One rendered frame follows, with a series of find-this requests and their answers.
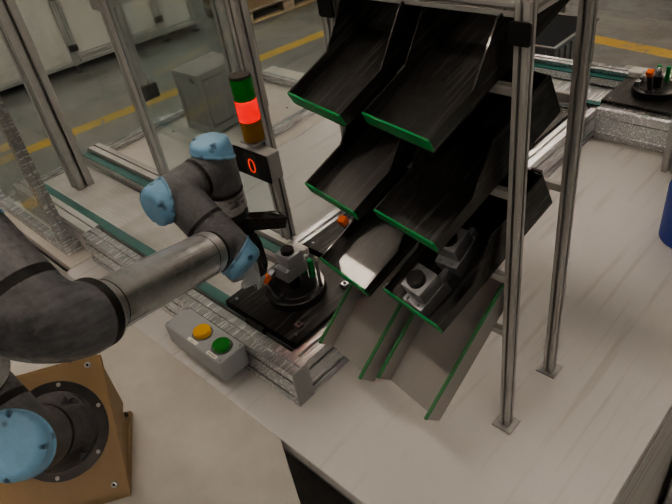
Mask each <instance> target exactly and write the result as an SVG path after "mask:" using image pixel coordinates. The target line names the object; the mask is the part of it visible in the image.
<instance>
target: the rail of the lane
mask: <svg viewBox="0 0 672 504"><path fill-rule="evenodd" d="M89 231H90V232H87V231H86V232H84V233H83V234H81V235H82V238H83V240H84V241H86V242H85V244H86V246H87V248H88V250H89V252H90V254H91V255H92V258H93V260H94V262H95V263H97V264H98V265H100V266H101V267H103V268H104V269H105V270H107V271H108V272H110V273H112V272H114V271H116V270H118V269H120V268H123V267H125V266H127V265H129V264H131V263H134V262H136V261H138V260H140V259H142V258H143V257H142V256H140V255H139V254H137V253H135V252H134V251H132V250H131V249H129V248H128V247H126V246H124V245H123V244H121V243H120V242H118V241H117V240H115V239H113V238H112V237H110V236H109V235H107V234H106V233H104V232H102V231H101V230H99V229H98V228H96V227H93V228H92V229H90V230H89ZM188 307H189V308H190V309H192V310H193V311H195V312H196V313H198V314H199V315H201V316H202V317H204V318H205V319H207V320H208V321H210V322H211V323H213V324H214V325H216V326H217V327H219V328H220V329H222V330H223V331H225V332H226V333H228V334H229V335H231V336H232V337H234V338H235V339H237V340H238V341H240V342H241V343H243V344H244V346H245V349H246V352H247V355H248V358H249V361H250V363H249V364H248V365H246V366H245V367H244V368H245V369H247V370H248V371H250V372H251V373H253V374H254V375H255V376H257V377H258V378H260V379H261V380H262V381H264V382H265V383H267V384H268V385H270V386H271V387H272V388H274V389H275V390H277V391H278V392H279V393H281V394H282V395H284V396H285V397H287V398H288V399H289V400H291V401H292V402H294V403H295V404H296V405H298V406H299V407H301V406H302V405H303V404H304V403H305V402H306V401H308V400H309V399H310V398H311V397H312V396H313V395H314V394H315V392H314V387H313V383H312V379H311V375H310V371H309V367H308V363H307V361H305V360H304V359H302V358H300V357H299V356H297V355H296V354H294V353H293V352H291V351H289V350H288V349H286V348H285V347H283V346H282V345H280V344H278V343H277V342H275V341H274V340H272V339H271V338H269V337H267V336H266V334H267V333H266V329H265V328H264V327H262V326H261V325H259V324H257V323H256V322H254V321H253V320H251V319H249V318H247V319H246V320H245V321H246V323H245V322H244V321H242V320H241V319H239V318H238V317H236V316H234V315H233V314H231V313H230V312H228V311H227V310H225V309H223V308H222V307H220V306H219V305H217V304H216V303H214V302H212V301H211V300H209V299H208V298H206V297H205V296H203V295H201V294H200V293H198V292H197V291H195V290H194V289H192V290H190V291H188V292H186V293H185V294H183V295H181V296H180V297H178V298H176V299H175V300H173V301H171V302H170V303H168V304H166V305H165V306H163V307H161V309H162V310H163V311H165V312H166V313H168V314H169V315H170V316H172V317H175V316H176V315H178V314H179V313H180V312H182V311H183V310H185V309H186V308H188Z"/></svg>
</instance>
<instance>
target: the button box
mask: <svg viewBox="0 0 672 504"><path fill-rule="evenodd" d="M200 324H208V325H209V326H210V327H211V334H210V335H209V336H208V337H207V338H204V339H196V338H195V337H194V335H193V330H194V328H195V327H196V326H198V325H200ZM165 326H166V329H167V331H168V333H169V336H170V338H171V340H172V342H174V343H175V344H176V345H178V346H179V347H180V348H182V349H183V350H184V351H186V352H187V353H188V354H190V355H191V356H192V357H194V358H195V359H196V360H198V361H199V362H200V363H202V364H203V365H204V366H206V367H207V368H208V369H210V370H211V371H212V372H214V373H215V374H216V375H218V376H219V377H220V378H222V379H223V380H224V381H228V380H229V379H231V378H232V377H233V376H234V375H235V374H237V373H238V372H239V371H240V370H242V369H243V368H244V367H245V366H246V365H248V364H249V363H250V361H249V358H248V355H247V352H246V349H245V346H244V344H243V343H241V342H240V341H238V340H237V339H235V338H234V337H232V336H231V335H229V334H228V333H226V332H225V331H223V330H222V329H220V328H219V327H217V326H216V325H214V324H213V323H211V322H210V321H208V320H207V319H205V318H204V317H202V316H201V315H199V314H198V313H196V312H195V311H193V310H192V309H190V308H189V307H188V308H186V309H185V310H183V311H182V312H180V313H179V314H178V315H176V316H175V317H173V318H172V319H171V320H169V321H168V322H166V323H165ZM220 337H227V338H229V340H230V342H231V347H230V348H229V350H227V351H226V352H223V353H216V352H214V351H213V348H212V343H213V342H214V340H216V339H217V338H220Z"/></svg>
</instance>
